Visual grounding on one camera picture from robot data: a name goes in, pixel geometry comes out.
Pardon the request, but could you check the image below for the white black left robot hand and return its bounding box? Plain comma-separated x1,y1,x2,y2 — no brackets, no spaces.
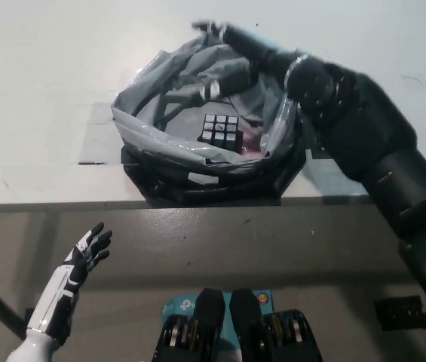
26,222,114,337

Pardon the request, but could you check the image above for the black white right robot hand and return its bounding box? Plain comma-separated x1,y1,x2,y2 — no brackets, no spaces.
181,20,297,102

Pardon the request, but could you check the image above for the rubik's cube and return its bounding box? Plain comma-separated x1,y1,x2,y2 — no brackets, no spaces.
197,112,246,154

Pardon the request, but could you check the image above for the grey black plastic bag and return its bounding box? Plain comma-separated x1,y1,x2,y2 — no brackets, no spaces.
109,32,307,207

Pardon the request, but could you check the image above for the pink flat packet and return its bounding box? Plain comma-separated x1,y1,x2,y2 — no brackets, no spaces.
241,124,270,156

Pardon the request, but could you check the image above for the teal router box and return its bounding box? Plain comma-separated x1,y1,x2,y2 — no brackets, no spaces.
159,289,274,350

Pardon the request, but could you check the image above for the clear tape patch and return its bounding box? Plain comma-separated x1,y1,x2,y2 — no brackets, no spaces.
78,103,123,167

